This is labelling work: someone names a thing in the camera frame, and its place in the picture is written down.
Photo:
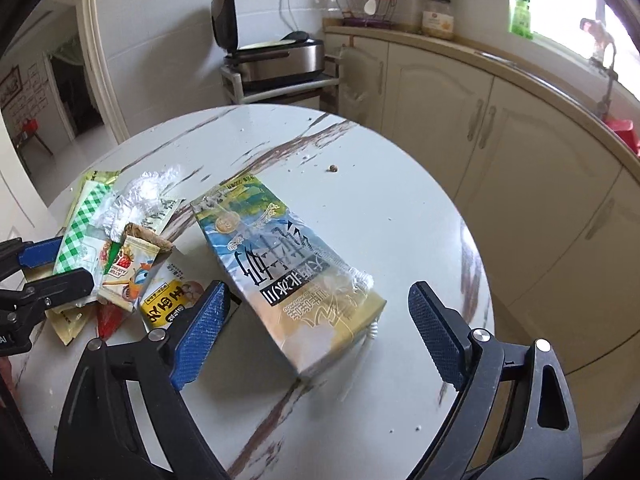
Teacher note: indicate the printed milk carton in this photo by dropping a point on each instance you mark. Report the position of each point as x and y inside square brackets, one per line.
[280, 270]

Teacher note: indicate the gold foil wrapper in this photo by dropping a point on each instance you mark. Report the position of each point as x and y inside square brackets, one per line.
[65, 327]

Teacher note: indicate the yellow snack packet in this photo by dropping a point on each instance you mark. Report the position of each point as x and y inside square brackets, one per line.
[170, 295]

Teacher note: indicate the cream kitchen cabinets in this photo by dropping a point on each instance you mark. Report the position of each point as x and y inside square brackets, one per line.
[525, 160]

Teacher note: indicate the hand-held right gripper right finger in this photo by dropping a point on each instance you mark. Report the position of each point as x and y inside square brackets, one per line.
[435, 335]

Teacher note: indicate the framed wall picture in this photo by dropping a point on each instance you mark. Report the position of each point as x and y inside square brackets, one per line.
[10, 87]

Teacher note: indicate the red plastic basin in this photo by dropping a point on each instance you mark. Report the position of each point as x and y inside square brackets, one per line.
[625, 132]

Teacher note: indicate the red snack wrapper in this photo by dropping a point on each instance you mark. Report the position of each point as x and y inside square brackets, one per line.
[107, 322]

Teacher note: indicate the brown paper wrapper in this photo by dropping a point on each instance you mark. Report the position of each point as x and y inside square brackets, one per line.
[147, 237]

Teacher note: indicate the strawberry print snack packet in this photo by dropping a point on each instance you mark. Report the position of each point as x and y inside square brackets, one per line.
[125, 270]

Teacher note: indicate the beige kitchen countertop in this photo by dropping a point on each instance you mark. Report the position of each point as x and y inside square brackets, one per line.
[500, 62]

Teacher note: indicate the clear plastic food jar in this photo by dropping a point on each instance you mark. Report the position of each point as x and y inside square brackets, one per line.
[438, 22]

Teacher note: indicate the grey shelf cart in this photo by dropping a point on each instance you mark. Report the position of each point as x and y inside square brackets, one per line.
[232, 85]

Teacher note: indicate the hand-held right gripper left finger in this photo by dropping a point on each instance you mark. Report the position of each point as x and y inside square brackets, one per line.
[200, 335]

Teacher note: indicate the green dish soap bottle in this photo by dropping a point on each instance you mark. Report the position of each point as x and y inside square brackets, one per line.
[521, 17]

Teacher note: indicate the black silver rice cooker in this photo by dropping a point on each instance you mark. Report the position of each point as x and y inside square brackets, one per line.
[280, 60]

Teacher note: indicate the metal kitchen faucet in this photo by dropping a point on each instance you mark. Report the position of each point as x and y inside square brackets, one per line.
[609, 60]

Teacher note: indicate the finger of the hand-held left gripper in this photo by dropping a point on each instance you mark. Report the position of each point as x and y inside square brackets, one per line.
[40, 254]
[60, 285]

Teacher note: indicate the crumpled clear plastic wrapper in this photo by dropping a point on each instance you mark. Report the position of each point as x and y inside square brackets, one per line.
[135, 195]

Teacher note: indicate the olive green snack packet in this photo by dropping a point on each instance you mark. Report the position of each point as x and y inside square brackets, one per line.
[100, 177]

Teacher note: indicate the red stool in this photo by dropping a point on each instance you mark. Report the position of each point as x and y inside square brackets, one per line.
[32, 127]

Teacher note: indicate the kitchen window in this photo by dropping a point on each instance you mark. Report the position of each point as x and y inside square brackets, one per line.
[560, 5]

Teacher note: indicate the green checkered wrapper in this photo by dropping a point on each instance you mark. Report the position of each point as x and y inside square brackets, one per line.
[82, 225]

